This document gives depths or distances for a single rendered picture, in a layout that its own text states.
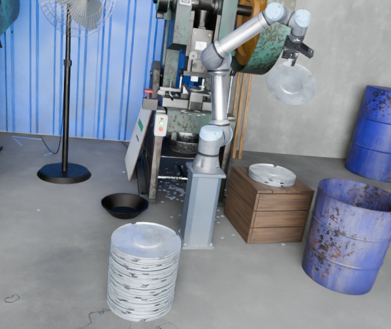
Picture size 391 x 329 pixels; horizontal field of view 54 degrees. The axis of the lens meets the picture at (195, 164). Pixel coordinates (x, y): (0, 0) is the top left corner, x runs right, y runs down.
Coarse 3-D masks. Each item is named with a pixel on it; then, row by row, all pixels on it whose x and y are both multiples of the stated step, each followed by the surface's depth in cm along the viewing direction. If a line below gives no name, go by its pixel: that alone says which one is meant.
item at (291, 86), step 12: (276, 72) 217; (288, 72) 214; (300, 72) 211; (276, 84) 223; (288, 84) 221; (300, 84) 217; (312, 84) 213; (276, 96) 230; (288, 96) 226; (300, 96) 222; (312, 96) 219
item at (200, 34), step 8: (200, 32) 253; (208, 32) 254; (192, 40) 254; (200, 40) 255; (208, 40) 256; (192, 48) 256; (200, 48) 257; (192, 56) 256; (184, 64) 270; (192, 64) 256; (200, 64) 257; (200, 72) 262
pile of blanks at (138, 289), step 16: (112, 256) 155; (128, 256) 149; (176, 256) 156; (112, 272) 156; (128, 272) 150; (144, 272) 148; (160, 272) 151; (176, 272) 163; (112, 288) 157; (128, 288) 152; (144, 288) 151; (160, 288) 155; (112, 304) 160; (128, 304) 154; (144, 304) 155; (160, 304) 159; (128, 320) 156; (144, 320) 157
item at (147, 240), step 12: (120, 228) 166; (132, 228) 168; (144, 228) 169; (156, 228) 170; (168, 228) 172; (120, 240) 157; (132, 240) 158; (144, 240) 159; (156, 240) 160; (168, 240) 162; (180, 240) 163; (120, 252) 149; (132, 252) 150; (144, 252) 151; (156, 252) 153; (168, 252) 154
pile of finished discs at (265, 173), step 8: (256, 168) 242; (264, 168) 243; (272, 168) 245; (280, 168) 249; (256, 176) 233; (264, 176) 230; (272, 176) 232; (280, 176) 234; (288, 176) 236; (272, 184) 227; (280, 184) 227; (288, 184) 229
